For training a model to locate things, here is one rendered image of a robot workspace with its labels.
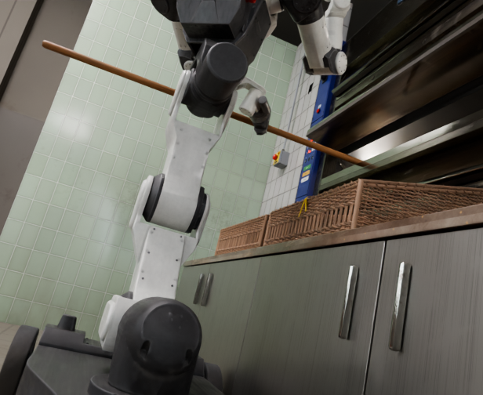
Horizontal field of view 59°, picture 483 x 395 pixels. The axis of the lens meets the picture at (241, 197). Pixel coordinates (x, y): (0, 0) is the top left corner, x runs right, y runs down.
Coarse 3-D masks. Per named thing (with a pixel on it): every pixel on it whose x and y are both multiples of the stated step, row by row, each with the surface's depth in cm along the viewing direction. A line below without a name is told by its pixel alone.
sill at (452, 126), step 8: (480, 112) 140; (456, 120) 150; (464, 120) 146; (472, 120) 142; (440, 128) 156; (448, 128) 152; (456, 128) 148; (424, 136) 163; (432, 136) 159; (408, 144) 172; (416, 144) 167; (384, 152) 186; (392, 152) 180; (400, 152) 175; (368, 160) 197; (376, 160) 190; (352, 168) 208; (360, 168) 201; (328, 176) 230; (336, 176) 221
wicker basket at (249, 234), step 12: (264, 216) 158; (228, 228) 196; (240, 228) 181; (252, 228) 166; (264, 228) 156; (228, 240) 191; (240, 240) 176; (252, 240) 163; (216, 252) 202; (228, 252) 185
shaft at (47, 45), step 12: (48, 48) 166; (60, 48) 167; (84, 60) 170; (96, 60) 171; (120, 72) 173; (144, 84) 177; (156, 84) 178; (240, 120) 189; (276, 132) 194; (288, 132) 196; (312, 144) 199; (336, 156) 203; (348, 156) 205
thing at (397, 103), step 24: (480, 24) 133; (432, 48) 151; (456, 48) 144; (408, 72) 163; (432, 72) 159; (456, 72) 154; (480, 72) 150; (360, 96) 191; (384, 96) 182; (408, 96) 176; (432, 96) 171; (336, 120) 212; (360, 120) 204; (384, 120) 197; (336, 144) 234
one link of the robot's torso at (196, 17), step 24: (192, 0) 121; (216, 0) 119; (240, 0) 117; (264, 0) 128; (192, 24) 121; (216, 24) 119; (240, 24) 122; (264, 24) 133; (192, 48) 131; (240, 48) 126
